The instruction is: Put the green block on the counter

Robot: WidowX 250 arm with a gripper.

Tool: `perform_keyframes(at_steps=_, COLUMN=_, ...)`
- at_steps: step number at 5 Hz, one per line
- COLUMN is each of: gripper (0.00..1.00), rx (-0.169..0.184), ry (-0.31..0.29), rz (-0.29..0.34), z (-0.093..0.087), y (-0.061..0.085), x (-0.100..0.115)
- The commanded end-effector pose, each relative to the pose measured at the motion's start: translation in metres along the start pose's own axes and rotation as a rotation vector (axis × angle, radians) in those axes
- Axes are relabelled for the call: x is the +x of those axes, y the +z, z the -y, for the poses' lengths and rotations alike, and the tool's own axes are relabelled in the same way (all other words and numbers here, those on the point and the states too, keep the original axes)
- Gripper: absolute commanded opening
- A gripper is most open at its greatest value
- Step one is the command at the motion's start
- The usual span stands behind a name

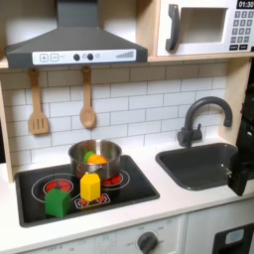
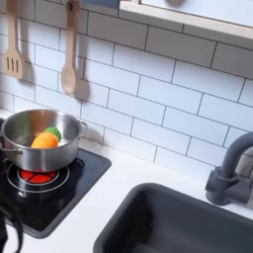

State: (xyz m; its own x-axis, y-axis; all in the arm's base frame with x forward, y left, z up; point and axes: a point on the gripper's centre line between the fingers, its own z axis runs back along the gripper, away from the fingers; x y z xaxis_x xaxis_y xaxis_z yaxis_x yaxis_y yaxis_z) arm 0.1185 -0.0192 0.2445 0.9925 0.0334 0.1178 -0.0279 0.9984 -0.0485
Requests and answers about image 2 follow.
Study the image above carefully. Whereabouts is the dark grey tap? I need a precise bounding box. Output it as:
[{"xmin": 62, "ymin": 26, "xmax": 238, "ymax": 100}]
[{"xmin": 205, "ymin": 131, "xmax": 253, "ymax": 207}]

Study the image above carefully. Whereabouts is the wooden window ledge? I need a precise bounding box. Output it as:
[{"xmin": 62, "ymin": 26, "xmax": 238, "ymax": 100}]
[{"xmin": 118, "ymin": 0, "xmax": 253, "ymax": 42}]

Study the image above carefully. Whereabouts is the slotted wooden spatula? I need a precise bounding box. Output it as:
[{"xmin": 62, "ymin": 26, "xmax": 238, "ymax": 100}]
[{"xmin": 2, "ymin": 0, "xmax": 25, "ymax": 80}]

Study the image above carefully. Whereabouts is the dark grey sink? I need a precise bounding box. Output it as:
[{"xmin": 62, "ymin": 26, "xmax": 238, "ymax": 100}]
[{"xmin": 92, "ymin": 182, "xmax": 253, "ymax": 253}]

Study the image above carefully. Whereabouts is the orange toy carrot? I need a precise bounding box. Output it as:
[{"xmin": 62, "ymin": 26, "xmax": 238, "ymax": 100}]
[{"xmin": 30, "ymin": 126, "xmax": 62, "ymax": 149}]

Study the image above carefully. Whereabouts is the thin black cable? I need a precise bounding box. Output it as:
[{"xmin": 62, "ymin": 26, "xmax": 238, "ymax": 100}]
[{"xmin": 2, "ymin": 197, "xmax": 25, "ymax": 253}]

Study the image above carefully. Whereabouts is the wooden spoon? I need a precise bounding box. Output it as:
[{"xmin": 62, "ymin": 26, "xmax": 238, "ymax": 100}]
[{"xmin": 59, "ymin": 0, "xmax": 81, "ymax": 96}]

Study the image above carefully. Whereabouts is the red stove burner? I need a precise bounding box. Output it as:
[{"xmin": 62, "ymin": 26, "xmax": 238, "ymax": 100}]
[{"xmin": 19, "ymin": 169, "xmax": 57, "ymax": 185}]

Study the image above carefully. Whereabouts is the steel pot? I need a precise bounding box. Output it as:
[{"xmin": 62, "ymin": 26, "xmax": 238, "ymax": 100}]
[{"xmin": 0, "ymin": 109, "xmax": 88, "ymax": 173}]

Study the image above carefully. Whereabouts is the black stove top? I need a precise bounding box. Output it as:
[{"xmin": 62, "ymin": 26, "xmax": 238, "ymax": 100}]
[{"xmin": 0, "ymin": 118, "xmax": 113, "ymax": 239}]

